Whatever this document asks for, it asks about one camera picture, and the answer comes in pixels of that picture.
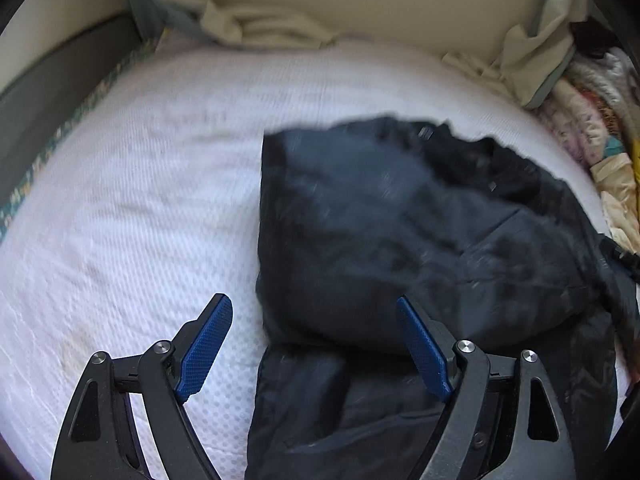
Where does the white quilted mattress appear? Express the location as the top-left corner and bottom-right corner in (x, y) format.
(1, 34), (606, 479)

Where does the black button-up jacket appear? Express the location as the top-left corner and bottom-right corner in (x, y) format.
(245, 117), (639, 479)

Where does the pile of folded blankets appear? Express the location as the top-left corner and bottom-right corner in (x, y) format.
(537, 18), (639, 254)

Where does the beige bed sheet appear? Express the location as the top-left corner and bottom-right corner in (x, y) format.
(124, 0), (591, 111)

